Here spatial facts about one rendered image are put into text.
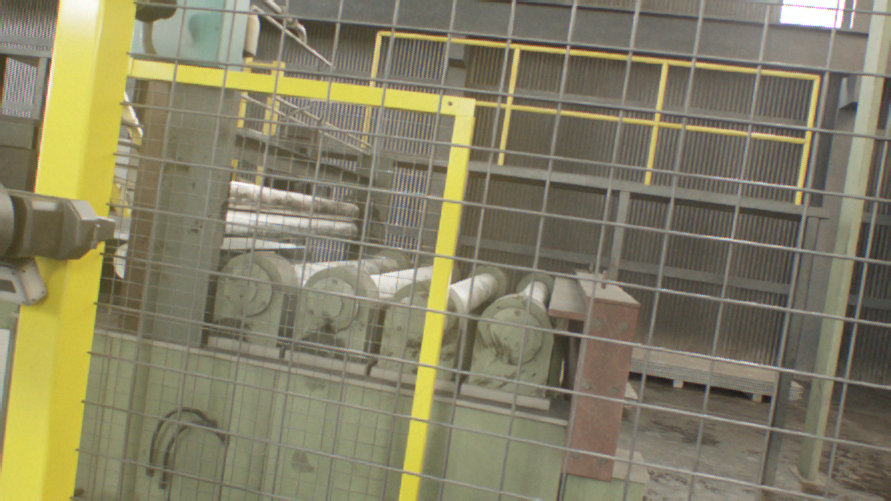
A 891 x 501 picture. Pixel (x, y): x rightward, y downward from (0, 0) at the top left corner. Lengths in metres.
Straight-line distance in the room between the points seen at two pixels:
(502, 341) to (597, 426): 0.42
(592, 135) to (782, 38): 3.11
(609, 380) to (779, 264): 9.74
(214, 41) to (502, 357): 1.48
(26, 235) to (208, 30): 1.95
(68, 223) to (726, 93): 11.50
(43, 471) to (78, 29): 0.42
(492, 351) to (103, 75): 1.83
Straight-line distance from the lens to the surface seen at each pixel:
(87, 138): 0.72
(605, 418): 2.24
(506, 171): 5.04
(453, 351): 2.40
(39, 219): 0.66
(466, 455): 2.41
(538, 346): 2.34
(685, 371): 8.51
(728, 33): 11.29
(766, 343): 11.90
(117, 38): 0.75
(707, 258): 11.58
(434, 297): 1.91
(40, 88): 6.84
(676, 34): 11.15
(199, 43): 2.55
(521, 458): 2.39
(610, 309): 2.18
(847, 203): 5.82
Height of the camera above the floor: 1.48
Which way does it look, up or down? 2 degrees down
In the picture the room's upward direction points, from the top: 8 degrees clockwise
